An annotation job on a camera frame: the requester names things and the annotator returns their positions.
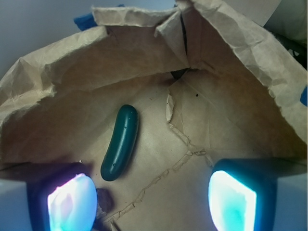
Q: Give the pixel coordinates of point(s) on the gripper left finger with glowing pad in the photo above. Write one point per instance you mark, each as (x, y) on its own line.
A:
(46, 197)

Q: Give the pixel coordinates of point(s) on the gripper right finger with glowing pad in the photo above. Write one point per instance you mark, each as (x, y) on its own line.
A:
(259, 194)

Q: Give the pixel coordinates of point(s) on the dark green plastic pickle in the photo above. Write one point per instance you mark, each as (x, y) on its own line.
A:
(122, 143)

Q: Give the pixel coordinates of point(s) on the brown rock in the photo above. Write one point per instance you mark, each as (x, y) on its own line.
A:
(105, 202)

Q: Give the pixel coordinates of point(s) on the blue tape strip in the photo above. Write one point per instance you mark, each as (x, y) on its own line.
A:
(304, 97)

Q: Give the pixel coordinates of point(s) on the brown paper bag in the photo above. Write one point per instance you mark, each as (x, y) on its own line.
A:
(207, 82)

